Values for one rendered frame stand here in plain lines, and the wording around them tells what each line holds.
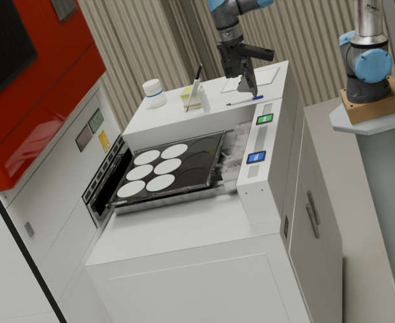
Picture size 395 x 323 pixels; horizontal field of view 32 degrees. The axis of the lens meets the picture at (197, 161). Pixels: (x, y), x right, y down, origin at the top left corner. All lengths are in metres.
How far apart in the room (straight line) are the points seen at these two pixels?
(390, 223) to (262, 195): 0.81
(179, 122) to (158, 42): 1.88
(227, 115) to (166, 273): 0.67
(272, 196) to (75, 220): 0.62
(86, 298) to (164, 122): 0.75
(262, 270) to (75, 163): 0.69
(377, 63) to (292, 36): 2.35
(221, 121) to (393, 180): 0.65
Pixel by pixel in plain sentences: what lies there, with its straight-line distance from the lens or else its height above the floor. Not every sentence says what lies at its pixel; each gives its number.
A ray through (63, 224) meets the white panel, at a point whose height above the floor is 0.98.
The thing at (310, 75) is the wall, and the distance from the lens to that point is 4.60.
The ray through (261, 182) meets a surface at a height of 0.95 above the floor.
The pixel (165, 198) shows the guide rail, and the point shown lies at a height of 0.85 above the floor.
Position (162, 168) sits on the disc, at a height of 0.90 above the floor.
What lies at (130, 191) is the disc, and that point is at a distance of 2.28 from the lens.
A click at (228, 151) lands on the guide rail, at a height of 0.84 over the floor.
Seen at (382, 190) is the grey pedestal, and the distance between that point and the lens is 2.54.
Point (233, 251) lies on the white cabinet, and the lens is 1.98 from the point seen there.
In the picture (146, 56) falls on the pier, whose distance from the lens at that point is 4.36.
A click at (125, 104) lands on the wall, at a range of 4.69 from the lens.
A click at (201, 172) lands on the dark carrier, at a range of 2.21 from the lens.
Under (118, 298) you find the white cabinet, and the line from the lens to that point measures 2.19.
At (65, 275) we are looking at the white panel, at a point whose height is 0.87.
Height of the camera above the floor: 1.86
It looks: 25 degrees down
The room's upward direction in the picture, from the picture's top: 21 degrees counter-clockwise
